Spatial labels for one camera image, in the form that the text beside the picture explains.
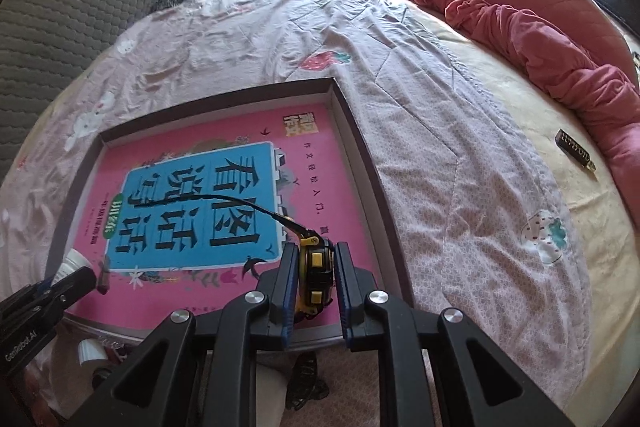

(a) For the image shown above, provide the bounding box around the grey quilted headboard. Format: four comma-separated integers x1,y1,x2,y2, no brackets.
1,0,160,172

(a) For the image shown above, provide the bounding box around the pink quilted duvet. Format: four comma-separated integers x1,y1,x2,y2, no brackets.
411,0,639,219

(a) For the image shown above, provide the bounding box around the grey cardboard box tray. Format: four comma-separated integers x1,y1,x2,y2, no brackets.
46,78,410,343

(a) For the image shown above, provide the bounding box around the pink and blue book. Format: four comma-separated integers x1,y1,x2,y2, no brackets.
68,102,378,334

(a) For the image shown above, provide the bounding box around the black hair claw clip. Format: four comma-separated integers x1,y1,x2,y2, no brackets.
285,351,330,411

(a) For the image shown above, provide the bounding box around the small white pill bottle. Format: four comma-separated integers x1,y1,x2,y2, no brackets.
52,248,92,285

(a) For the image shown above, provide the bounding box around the white earbuds case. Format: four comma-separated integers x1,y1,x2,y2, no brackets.
256,364,288,427

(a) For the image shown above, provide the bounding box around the pink patterned bed sheet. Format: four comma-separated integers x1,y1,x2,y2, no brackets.
1,0,591,405

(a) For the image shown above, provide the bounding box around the metal perfume bottle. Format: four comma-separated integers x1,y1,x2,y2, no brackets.
91,365,114,390

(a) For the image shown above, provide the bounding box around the black and yellow wristwatch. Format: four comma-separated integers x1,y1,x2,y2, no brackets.
136,191,334,320

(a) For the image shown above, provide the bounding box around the yellow blanket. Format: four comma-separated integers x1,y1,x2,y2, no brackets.
385,0,639,425

